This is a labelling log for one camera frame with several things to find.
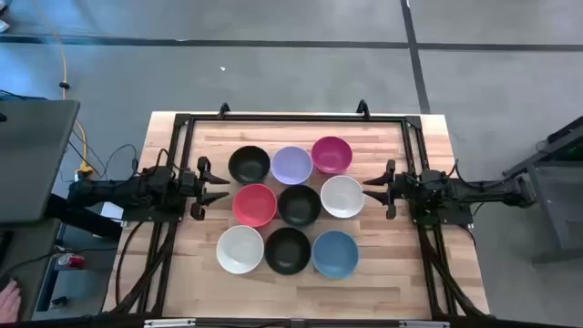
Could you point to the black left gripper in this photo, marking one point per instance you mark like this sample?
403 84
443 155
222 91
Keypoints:
196 189

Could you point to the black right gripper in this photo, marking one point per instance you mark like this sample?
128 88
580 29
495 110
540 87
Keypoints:
400 189

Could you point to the white plastic bowl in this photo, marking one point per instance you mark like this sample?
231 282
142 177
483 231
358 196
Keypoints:
240 249
342 196

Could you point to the black plastic bowl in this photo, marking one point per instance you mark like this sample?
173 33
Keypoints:
299 205
287 250
249 164

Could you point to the red plastic bowl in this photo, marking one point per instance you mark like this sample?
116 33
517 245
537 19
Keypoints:
254 205

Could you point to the magenta plastic bowl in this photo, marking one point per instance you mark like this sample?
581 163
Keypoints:
331 155

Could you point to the blue plastic bowl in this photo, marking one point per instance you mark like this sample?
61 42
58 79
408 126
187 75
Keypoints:
335 254

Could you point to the lavender plastic bowl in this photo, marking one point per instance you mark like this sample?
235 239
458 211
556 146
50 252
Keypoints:
291 165

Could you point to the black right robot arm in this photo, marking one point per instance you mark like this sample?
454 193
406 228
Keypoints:
492 189

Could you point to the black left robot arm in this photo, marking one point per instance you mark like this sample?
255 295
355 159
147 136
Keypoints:
114 191

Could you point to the black table clamp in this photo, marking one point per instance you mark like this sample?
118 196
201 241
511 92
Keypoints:
363 108
223 109

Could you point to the small white box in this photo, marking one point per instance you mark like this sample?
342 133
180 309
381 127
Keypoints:
112 212

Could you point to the black beam with silver brackets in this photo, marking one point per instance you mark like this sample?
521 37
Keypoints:
291 323

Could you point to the red drink can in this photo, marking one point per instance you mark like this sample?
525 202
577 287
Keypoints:
72 261

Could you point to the grey side desk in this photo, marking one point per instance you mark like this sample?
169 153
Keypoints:
551 191

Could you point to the dark grey flat panel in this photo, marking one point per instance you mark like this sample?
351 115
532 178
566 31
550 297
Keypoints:
36 159

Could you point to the person's hand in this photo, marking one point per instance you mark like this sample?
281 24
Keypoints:
9 301

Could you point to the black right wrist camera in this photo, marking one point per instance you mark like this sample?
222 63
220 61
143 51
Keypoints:
432 179

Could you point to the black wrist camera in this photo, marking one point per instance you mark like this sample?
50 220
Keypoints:
432 179
159 176

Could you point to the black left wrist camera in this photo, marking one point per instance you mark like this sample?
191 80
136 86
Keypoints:
159 176

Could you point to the black aluminium table frame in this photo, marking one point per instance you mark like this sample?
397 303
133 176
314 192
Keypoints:
296 118

